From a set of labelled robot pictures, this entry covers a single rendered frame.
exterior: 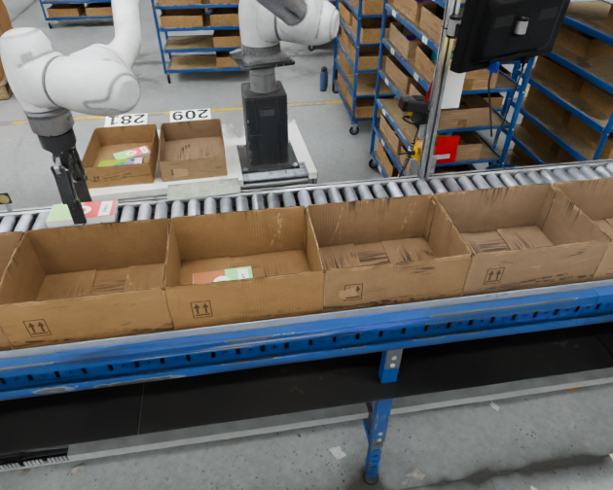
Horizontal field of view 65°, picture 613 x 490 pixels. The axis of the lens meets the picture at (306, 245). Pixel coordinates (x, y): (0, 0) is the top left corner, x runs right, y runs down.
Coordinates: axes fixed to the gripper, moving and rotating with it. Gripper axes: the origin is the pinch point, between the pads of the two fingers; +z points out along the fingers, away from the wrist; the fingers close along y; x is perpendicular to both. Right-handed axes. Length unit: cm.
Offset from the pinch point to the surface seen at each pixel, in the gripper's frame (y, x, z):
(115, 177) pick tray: 78, 11, 37
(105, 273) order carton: 5.9, 2.1, 28.5
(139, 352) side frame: -27.8, -11.7, 26.0
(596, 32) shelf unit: 126, -228, 3
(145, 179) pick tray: 78, 0, 40
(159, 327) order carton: -21.0, -16.0, 25.2
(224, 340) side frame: -27.5, -32.2, 25.9
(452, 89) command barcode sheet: 68, -127, 4
